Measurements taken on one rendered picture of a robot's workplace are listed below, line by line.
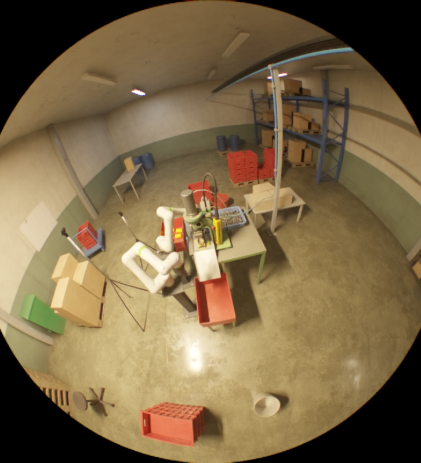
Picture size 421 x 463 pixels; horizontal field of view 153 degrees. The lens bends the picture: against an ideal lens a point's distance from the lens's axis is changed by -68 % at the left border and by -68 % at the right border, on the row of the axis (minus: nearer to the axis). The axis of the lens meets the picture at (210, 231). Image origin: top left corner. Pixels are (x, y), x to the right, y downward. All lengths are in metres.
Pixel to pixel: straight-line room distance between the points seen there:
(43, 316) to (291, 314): 4.80
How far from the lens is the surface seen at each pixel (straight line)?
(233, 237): 2.06
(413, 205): 5.26
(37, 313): 4.16
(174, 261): 1.30
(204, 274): 1.89
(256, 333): 2.49
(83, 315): 3.20
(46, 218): 5.45
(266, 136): 9.14
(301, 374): 2.65
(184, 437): 2.34
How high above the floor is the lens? 2.46
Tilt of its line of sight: 44 degrees down
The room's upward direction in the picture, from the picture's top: 13 degrees counter-clockwise
